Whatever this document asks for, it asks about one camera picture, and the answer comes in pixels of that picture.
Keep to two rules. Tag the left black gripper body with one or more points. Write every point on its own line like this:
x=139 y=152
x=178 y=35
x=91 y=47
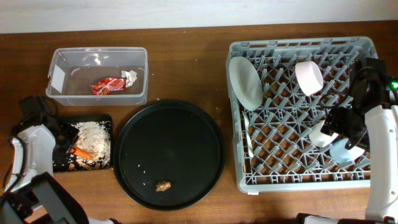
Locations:
x=66 y=139

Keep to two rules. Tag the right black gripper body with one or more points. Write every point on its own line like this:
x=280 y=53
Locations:
x=347 y=123

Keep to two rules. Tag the orange carrot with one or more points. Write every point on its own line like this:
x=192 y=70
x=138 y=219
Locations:
x=81 y=153

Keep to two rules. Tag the cream plastic cup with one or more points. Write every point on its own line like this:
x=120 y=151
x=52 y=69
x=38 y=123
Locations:
x=318 y=138

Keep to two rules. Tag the blue plastic cup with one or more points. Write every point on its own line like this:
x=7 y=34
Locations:
x=341 y=155

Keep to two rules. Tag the pink saucer plate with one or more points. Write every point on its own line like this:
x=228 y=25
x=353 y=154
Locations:
x=309 y=77

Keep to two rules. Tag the red snack wrapper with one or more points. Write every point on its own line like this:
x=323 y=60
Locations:
x=108 y=85

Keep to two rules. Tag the white tissue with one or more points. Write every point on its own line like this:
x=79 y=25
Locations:
x=130 y=77

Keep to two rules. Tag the white plastic fork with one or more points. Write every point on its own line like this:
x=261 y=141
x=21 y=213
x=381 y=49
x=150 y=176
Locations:
x=248 y=138

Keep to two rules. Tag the grey plate with food scraps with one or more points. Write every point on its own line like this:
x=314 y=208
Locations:
x=245 y=83

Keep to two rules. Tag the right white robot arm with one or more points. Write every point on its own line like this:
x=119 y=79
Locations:
x=371 y=122

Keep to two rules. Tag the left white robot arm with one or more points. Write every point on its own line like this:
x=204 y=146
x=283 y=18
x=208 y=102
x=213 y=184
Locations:
x=43 y=143

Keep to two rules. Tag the grey dishwasher rack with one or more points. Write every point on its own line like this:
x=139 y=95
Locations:
x=284 y=157

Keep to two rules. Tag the pile of food scraps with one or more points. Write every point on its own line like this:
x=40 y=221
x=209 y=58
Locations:
x=93 y=137

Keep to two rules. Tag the black rectangular tray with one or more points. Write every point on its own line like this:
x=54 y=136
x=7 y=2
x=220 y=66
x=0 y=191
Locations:
x=61 y=163

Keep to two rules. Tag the clear plastic bin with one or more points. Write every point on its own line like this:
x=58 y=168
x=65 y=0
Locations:
x=74 y=71

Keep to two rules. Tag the round black serving tray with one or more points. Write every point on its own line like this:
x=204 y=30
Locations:
x=174 y=141

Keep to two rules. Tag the brown food chunk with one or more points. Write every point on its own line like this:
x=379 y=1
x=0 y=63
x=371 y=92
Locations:
x=162 y=186

